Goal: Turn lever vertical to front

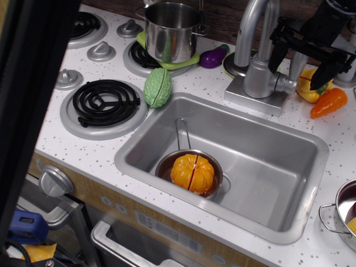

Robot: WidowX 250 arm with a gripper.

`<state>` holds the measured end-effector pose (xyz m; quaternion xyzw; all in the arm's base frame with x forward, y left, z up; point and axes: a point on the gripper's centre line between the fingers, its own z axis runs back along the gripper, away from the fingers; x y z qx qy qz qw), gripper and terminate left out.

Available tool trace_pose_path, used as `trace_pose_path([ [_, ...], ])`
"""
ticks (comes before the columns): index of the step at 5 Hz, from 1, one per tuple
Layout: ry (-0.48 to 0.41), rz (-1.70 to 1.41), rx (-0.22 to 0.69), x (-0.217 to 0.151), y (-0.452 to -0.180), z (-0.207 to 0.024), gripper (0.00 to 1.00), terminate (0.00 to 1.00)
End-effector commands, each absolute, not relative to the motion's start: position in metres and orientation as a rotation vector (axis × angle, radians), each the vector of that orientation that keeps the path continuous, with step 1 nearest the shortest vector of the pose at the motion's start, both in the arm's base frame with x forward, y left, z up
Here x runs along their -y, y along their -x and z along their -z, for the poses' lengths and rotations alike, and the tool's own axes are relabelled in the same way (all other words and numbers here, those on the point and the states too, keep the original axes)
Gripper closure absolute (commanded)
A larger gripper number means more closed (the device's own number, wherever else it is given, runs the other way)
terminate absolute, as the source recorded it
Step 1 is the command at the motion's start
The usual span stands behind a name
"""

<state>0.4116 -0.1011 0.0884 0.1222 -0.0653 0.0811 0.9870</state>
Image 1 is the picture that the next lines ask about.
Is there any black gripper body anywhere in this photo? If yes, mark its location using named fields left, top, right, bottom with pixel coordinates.
left=270, top=16, right=355, bottom=73

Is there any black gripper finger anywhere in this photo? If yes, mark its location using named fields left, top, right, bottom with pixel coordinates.
left=268, top=39, right=290, bottom=73
left=310, top=61, right=342, bottom=90

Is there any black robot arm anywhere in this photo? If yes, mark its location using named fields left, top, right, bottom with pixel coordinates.
left=268, top=1, right=355, bottom=90

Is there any orange toy carrot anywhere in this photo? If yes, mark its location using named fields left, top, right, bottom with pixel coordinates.
left=310, top=88, right=348, bottom=118

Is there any yellow toy bell pepper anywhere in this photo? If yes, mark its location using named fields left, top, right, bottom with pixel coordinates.
left=296, top=68, right=333, bottom=103

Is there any silver toy faucet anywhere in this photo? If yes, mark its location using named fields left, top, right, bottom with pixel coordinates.
left=224, top=0, right=296, bottom=117

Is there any purple toy eggplant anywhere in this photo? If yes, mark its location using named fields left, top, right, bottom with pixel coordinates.
left=199, top=44, right=230, bottom=69

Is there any large steel pot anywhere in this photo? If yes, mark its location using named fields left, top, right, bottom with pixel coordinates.
left=142, top=2, right=210, bottom=64

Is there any silver toy sink basin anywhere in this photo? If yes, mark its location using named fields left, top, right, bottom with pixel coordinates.
left=115, top=93, right=329, bottom=245

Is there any green toy bitter melon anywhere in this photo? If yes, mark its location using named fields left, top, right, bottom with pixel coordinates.
left=143, top=68, right=172, bottom=108

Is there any steel pot at right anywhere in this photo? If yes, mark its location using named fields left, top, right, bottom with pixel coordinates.
left=318, top=179, right=355, bottom=251

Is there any back right stove burner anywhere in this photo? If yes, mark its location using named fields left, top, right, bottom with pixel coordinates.
left=123, top=41, right=194, bottom=78

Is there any orange toy pumpkin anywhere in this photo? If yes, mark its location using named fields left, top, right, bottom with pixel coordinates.
left=170, top=154, right=215, bottom=195

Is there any silver stove knob back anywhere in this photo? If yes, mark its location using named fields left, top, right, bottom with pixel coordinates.
left=116, top=19, right=143, bottom=38

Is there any silver stove knob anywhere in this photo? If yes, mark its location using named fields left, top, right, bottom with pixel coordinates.
left=55, top=69, right=83, bottom=91
left=87, top=41, right=116, bottom=62
left=116, top=19, right=143, bottom=38

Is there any yellow toy corn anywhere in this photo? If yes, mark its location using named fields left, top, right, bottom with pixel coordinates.
left=347, top=217, right=356, bottom=235

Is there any silver stove knob middle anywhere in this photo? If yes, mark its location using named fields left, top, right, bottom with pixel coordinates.
left=87, top=41, right=116, bottom=62

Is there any front black stove burner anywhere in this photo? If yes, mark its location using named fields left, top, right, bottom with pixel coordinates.
left=60, top=80, right=148, bottom=141

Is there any back left stove burner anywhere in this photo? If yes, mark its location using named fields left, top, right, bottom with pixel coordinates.
left=67, top=12, right=108, bottom=50

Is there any silver stove knob front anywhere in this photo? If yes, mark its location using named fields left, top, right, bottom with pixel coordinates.
left=55, top=69, right=83, bottom=91

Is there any silver oven knob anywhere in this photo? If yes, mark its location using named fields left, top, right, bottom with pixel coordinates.
left=38, top=165, right=75, bottom=198

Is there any blue clamp tool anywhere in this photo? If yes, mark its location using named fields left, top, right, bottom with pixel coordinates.
left=7, top=209, right=49, bottom=245

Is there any silver right faucet post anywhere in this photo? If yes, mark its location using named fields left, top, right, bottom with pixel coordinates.
left=333, top=60, right=355, bottom=88

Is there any silver faucet lever handle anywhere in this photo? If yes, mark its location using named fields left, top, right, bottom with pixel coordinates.
left=268, top=72, right=298, bottom=95

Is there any silver oven door handle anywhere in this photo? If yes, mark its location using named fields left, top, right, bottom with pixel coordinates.
left=91, top=220, right=198, bottom=266

